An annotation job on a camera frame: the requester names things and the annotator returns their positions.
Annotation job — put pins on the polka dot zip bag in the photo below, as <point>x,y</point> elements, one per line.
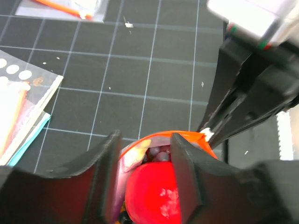
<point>25,90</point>

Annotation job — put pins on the dark black grape bunch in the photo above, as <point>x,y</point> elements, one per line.
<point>157,154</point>

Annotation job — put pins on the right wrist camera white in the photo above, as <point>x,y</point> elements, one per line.
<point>266,22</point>

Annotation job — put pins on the right orange zipper bag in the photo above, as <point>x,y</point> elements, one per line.
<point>73,10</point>

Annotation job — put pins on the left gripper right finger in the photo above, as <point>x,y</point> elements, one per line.
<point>213,192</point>

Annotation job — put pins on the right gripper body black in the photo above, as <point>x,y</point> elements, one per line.
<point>268,71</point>

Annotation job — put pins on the orange zipper clear bag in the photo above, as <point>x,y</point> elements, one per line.
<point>132,157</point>

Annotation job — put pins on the blue zipper clear bag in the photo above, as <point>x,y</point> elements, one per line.
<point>31,136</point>

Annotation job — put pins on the red yellow apple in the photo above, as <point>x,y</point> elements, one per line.
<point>152,196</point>

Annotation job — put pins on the purple eggplant toy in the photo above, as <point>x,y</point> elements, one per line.
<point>121,180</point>

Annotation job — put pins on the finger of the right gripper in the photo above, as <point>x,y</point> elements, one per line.
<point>231,56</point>
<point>236,115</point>

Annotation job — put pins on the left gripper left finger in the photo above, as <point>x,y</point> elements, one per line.
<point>81,191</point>

